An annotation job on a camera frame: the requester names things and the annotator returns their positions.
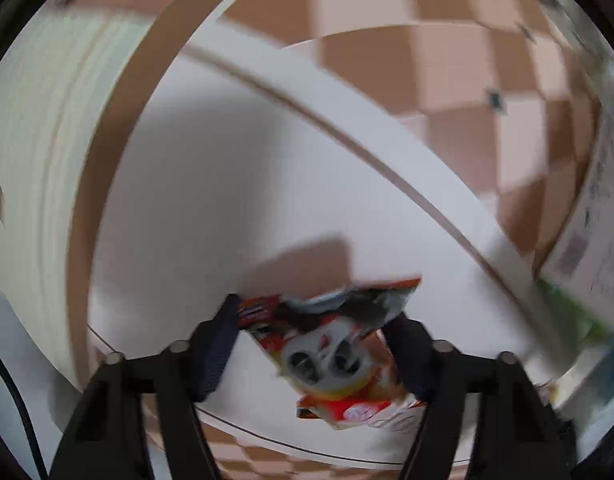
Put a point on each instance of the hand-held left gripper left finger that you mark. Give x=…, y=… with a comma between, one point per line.
x=218, y=345

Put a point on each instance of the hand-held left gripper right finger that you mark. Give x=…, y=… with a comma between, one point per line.
x=412, y=355

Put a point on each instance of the orange printed snack packet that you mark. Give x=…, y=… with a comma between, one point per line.
x=337, y=355

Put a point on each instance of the green packet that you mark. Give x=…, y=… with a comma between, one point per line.
x=569, y=305

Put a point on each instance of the white printed package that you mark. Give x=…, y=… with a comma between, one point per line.
x=594, y=220

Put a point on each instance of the white ribbed panel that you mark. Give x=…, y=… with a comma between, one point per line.
x=52, y=170

